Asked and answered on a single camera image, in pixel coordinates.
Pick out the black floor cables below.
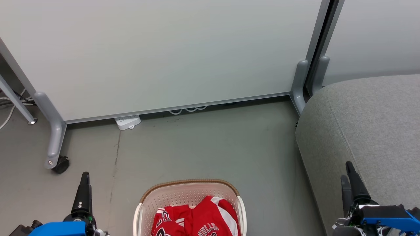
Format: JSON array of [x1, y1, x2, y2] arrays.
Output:
[[0, 88, 37, 107]]

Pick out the red Bulls shorts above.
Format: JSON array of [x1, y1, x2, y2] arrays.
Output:
[[184, 196, 242, 236]]

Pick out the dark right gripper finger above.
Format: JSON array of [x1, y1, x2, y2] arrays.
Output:
[[340, 175, 354, 217], [345, 161, 371, 204]]

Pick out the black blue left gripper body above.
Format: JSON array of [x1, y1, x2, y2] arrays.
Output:
[[8, 211, 99, 236]]

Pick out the large white partition panel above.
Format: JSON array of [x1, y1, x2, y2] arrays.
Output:
[[0, 0, 330, 125]]

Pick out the grey metal table leg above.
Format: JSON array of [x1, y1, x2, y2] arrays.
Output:
[[0, 74, 38, 125]]

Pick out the narrow white partition panel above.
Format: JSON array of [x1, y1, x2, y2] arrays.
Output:
[[317, 0, 420, 87]]

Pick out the coiled white cable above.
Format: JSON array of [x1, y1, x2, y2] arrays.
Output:
[[169, 105, 208, 115]]

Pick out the white perforated laundry basket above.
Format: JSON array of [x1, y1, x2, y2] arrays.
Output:
[[133, 179, 247, 236]]

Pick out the grey partition leg with caster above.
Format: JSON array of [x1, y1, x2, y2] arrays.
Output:
[[33, 92, 68, 169]]

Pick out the white floor cable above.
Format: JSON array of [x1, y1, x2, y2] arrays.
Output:
[[0, 96, 17, 130]]

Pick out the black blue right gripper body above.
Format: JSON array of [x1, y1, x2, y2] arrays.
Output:
[[333, 199, 420, 236]]

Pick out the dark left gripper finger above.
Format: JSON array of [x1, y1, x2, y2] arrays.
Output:
[[71, 172, 93, 214]]

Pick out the grey fabric sofa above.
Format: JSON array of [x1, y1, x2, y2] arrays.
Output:
[[295, 74, 420, 236]]

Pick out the black caster wheel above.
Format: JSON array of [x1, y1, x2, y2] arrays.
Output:
[[52, 156, 70, 174]]

